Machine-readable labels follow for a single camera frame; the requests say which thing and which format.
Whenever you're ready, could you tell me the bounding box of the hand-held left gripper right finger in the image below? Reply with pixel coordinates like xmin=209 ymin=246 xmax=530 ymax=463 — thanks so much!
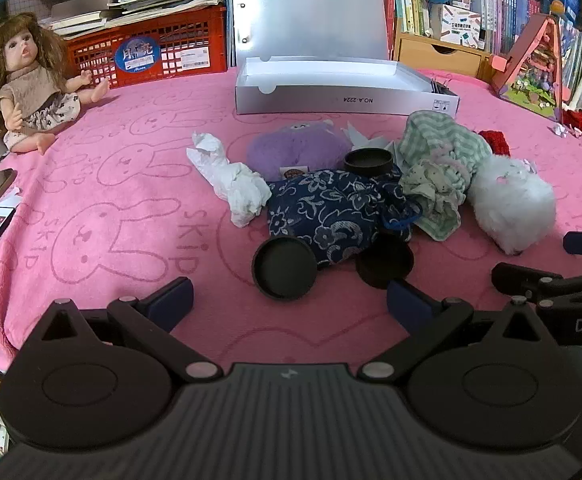
xmin=358 ymin=279 xmax=560 ymax=385

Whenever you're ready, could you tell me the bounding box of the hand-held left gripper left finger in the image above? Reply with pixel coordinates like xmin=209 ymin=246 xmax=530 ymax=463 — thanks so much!
xmin=16 ymin=276 xmax=222 ymax=385

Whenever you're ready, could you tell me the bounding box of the white fluffy plush toy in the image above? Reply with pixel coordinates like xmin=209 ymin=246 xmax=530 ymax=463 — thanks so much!
xmin=466 ymin=155 xmax=558 ymax=256

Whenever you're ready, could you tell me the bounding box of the navy floral fabric pouch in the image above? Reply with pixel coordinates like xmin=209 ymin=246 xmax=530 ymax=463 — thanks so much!
xmin=266 ymin=169 xmax=422 ymax=267

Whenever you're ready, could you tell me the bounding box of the white tissue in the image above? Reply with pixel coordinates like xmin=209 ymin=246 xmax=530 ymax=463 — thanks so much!
xmin=186 ymin=131 xmax=273 ymax=228

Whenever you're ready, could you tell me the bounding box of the red knitted yarn piece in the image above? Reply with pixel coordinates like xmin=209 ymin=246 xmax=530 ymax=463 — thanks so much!
xmin=478 ymin=130 xmax=512 ymax=157

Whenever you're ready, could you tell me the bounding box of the green striped cloth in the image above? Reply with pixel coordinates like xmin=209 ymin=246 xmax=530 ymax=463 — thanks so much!
xmin=393 ymin=111 xmax=494 ymax=242

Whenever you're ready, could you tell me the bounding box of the white paper crane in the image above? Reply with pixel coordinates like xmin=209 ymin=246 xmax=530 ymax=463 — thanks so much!
xmin=341 ymin=121 xmax=397 ymax=153

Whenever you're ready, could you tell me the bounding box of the purple plush toy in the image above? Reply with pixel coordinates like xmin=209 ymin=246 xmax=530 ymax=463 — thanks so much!
xmin=247 ymin=119 xmax=354 ymax=183

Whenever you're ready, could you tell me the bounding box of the white cardboard box with lid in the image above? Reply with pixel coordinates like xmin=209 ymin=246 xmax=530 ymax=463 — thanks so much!
xmin=231 ymin=0 xmax=459 ymax=117

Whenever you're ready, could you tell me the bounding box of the pink bunny print blanket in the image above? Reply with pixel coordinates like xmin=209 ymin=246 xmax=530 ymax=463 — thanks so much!
xmin=0 ymin=65 xmax=582 ymax=386

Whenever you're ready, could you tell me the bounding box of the black binder clip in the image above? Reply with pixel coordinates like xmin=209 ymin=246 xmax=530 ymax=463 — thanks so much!
xmin=428 ymin=77 xmax=456 ymax=98

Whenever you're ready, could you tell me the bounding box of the pink miniature house model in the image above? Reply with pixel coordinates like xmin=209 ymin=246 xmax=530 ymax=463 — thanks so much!
xmin=491 ymin=12 xmax=572 ymax=123

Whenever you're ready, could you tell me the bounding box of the wooden drawer box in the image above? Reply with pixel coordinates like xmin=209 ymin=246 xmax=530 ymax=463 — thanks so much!
xmin=393 ymin=32 xmax=494 ymax=81

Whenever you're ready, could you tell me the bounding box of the row of blue-spined books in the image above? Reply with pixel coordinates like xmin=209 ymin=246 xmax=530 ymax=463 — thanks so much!
xmin=471 ymin=0 xmax=539 ymax=56

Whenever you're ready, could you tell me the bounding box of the brown-haired baby doll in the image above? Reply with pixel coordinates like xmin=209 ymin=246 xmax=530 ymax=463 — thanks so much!
xmin=0 ymin=12 xmax=111 ymax=156

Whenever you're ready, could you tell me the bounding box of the red plastic crate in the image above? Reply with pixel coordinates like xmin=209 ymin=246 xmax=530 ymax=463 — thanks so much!
xmin=64 ymin=6 xmax=229 ymax=90

